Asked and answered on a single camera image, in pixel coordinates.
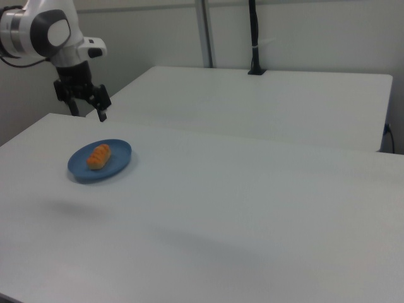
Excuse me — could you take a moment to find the white zip tie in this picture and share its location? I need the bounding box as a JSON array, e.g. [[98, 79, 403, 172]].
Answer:
[[253, 39, 276, 50]]

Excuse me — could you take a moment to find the black camera pole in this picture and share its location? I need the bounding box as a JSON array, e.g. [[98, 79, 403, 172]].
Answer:
[[247, 0, 266, 76]]

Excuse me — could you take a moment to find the blue round plate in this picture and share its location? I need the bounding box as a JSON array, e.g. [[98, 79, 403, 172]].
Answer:
[[67, 138, 133, 184]]

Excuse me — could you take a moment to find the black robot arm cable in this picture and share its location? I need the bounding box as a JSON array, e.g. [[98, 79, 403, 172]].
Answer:
[[0, 54, 51, 68]]

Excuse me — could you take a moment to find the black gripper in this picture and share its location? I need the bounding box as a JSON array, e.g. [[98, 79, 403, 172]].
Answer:
[[53, 61, 112, 123]]

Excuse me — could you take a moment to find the orange bread roll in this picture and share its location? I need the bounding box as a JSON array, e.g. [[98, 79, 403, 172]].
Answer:
[[86, 143, 112, 170]]

